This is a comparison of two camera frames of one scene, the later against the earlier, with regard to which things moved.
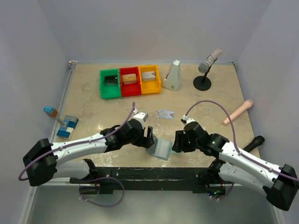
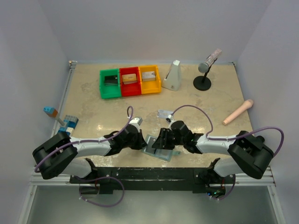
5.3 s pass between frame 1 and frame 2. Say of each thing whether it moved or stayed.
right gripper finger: moved
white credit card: stayed
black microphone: stayed
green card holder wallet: moved
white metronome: stayed
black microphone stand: stayed
